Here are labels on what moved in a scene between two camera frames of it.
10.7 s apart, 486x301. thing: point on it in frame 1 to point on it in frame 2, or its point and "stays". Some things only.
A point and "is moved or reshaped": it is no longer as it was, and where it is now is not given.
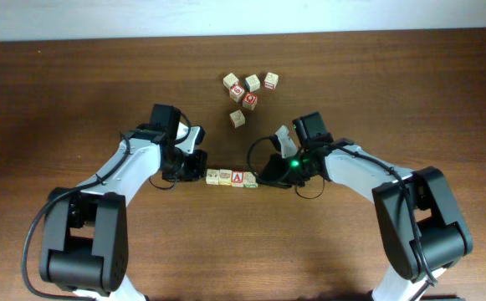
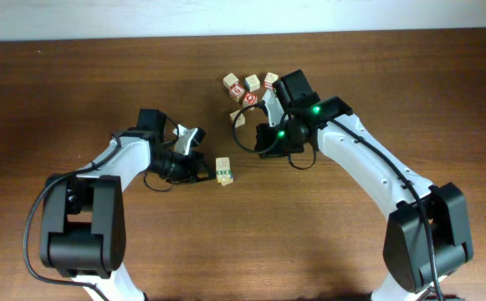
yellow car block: x=212 y=176 is moved or reshaped
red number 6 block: x=237 y=92 stays
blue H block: x=252 y=83 stays
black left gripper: x=196 y=172 stays
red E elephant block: x=237 y=118 stays
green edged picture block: x=249 y=181 to x=222 y=165
